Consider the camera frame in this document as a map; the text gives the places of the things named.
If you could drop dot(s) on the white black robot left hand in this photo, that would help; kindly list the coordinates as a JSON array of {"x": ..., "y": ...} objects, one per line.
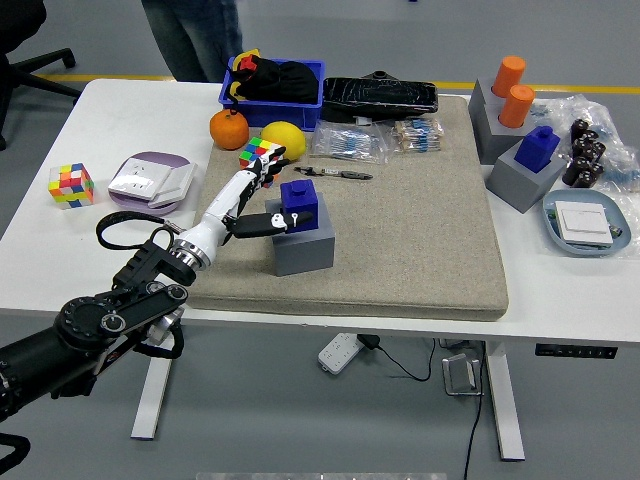
[{"x": 225, "y": 205}]

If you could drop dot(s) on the blue square seal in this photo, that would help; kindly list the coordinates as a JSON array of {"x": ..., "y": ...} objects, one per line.
[
  {"x": 302, "y": 200},
  {"x": 536, "y": 150}
]

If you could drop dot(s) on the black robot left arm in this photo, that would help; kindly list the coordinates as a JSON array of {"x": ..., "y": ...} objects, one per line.
[{"x": 85, "y": 320}]

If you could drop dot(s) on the grey cube seal holder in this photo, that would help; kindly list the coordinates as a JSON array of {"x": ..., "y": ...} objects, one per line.
[
  {"x": 515, "y": 185},
  {"x": 302, "y": 252}
]

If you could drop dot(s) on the orange cylinder seal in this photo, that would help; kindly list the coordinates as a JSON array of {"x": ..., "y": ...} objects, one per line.
[
  {"x": 509, "y": 75},
  {"x": 517, "y": 105}
]

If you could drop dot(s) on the multicolour black-edged puzzle cube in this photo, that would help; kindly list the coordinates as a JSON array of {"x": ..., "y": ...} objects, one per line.
[{"x": 252, "y": 150}]

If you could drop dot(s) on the orange mandarin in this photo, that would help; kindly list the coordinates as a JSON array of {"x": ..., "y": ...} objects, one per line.
[{"x": 229, "y": 131}]

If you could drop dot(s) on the purple plastic tray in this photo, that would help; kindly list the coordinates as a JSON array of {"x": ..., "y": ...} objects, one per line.
[{"x": 160, "y": 159}]

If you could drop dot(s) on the yellow lemon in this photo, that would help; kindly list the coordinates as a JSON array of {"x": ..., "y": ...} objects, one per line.
[{"x": 285, "y": 137}]

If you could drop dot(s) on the blue plastic bin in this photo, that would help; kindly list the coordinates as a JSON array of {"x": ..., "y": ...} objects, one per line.
[{"x": 280, "y": 116}]

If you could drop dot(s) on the black silver pen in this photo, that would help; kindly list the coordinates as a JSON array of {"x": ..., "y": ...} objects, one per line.
[{"x": 350, "y": 174}]

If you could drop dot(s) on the clear bag of blue resistors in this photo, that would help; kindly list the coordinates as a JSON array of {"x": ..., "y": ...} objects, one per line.
[{"x": 350, "y": 142}]

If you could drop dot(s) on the multicolour white-edged puzzle cube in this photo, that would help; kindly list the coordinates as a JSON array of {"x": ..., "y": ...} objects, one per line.
[{"x": 70, "y": 185}]

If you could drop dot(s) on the person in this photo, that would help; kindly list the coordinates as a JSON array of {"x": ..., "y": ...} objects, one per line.
[{"x": 190, "y": 35}]

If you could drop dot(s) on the grey-brown fabric mat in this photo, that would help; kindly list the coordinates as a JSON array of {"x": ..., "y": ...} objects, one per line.
[{"x": 400, "y": 240}]

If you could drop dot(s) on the white power strip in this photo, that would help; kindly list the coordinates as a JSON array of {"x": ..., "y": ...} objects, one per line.
[{"x": 340, "y": 352}]

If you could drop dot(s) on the white table leg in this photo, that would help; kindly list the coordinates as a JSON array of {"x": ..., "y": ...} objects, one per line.
[
  {"x": 505, "y": 400},
  {"x": 155, "y": 390}
]

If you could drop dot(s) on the clear bag of taped resistors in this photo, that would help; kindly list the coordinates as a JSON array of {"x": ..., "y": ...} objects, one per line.
[{"x": 417, "y": 135}]

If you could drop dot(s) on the black office chair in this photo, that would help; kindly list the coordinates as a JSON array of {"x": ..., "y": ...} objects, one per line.
[{"x": 45, "y": 62}]

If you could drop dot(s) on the grey double-slot holder block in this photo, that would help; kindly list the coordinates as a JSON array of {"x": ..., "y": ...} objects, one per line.
[{"x": 487, "y": 130}]

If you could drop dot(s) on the black cylinder capacitor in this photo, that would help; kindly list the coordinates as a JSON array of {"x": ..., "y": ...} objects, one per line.
[
  {"x": 580, "y": 129},
  {"x": 581, "y": 146},
  {"x": 597, "y": 150},
  {"x": 586, "y": 179},
  {"x": 595, "y": 169},
  {"x": 571, "y": 176},
  {"x": 591, "y": 137},
  {"x": 580, "y": 164}
]

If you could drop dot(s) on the light blue plastic tray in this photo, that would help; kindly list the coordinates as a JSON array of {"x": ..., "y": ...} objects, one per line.
[{"x": 580, "y": 196}]

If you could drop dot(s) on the black table control panel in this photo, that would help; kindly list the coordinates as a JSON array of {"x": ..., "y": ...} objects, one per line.
[{"x": 575, "y": 351}]

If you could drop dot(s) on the crumpled clear plastic bag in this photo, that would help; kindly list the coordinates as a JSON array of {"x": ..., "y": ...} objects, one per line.
[{"x": 615, "y": 125}]

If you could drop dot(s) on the white angular switch panel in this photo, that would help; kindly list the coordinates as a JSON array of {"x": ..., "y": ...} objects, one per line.
[{"x": 177, "y": 182}]

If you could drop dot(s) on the white wall socket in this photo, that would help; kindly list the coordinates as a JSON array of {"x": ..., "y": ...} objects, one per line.
[{"x": 135, "y": 177}]

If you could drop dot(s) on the black round-top mount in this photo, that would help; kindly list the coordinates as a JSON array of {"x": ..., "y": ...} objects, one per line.
[{"x": 380, "y": 74}]

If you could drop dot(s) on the silver metal bracket stand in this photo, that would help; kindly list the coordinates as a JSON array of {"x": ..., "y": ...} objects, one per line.
[{"x": 457, "y": 375}]

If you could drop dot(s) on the white flat switch plate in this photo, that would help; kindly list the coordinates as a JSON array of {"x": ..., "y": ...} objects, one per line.
[{"x": 582, "y": 222}]

